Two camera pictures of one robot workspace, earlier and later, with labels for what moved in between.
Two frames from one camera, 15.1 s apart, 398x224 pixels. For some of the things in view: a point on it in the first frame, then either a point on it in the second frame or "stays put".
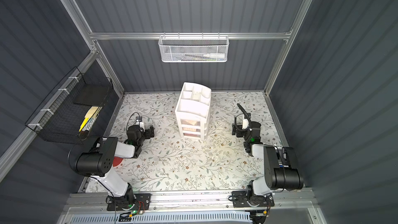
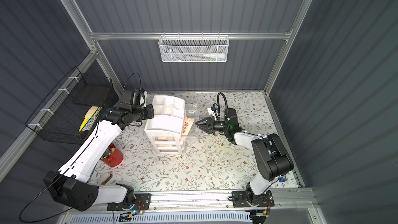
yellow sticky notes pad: x=91 y=112 stays put
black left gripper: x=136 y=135 -> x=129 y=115
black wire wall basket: x=70 y=113 stays put
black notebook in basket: x=91 y=94 stays put
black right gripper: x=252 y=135 -> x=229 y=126
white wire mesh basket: x=193 y=49 stays put
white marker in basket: x=214 y=55 stays put
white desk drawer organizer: x=193 y=108 -> x=166 y=128
